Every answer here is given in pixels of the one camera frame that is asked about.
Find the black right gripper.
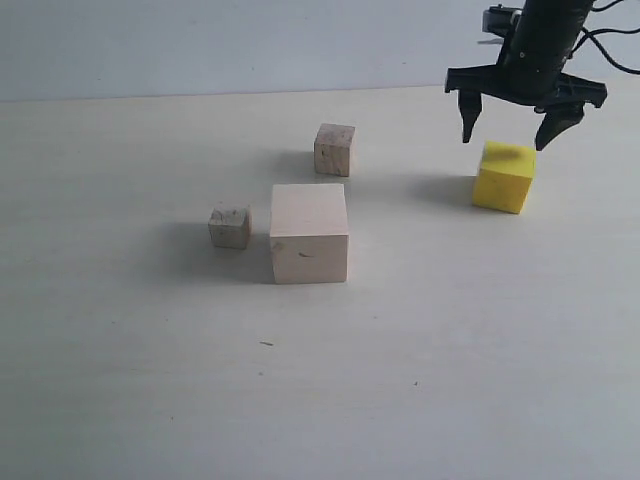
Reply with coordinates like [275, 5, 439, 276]
[445, 35, 608, 151]

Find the yellow cube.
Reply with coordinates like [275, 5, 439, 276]
[472, 141, 536, 214]

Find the medium plain wooden cube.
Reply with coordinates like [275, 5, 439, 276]
[314, 123, 356, 177]

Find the large plain wooden cube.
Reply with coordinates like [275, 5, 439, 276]
[269, 183, 349, 284]

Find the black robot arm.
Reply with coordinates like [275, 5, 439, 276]
[444, 0, 607, 151]

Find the small plain wooden cube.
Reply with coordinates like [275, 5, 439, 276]
[208, 205, 252, 250]

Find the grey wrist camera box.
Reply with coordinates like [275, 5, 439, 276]
[481, 4, 523, 48]

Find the black cable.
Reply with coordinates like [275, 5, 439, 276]
[574, 0, 640, 77]

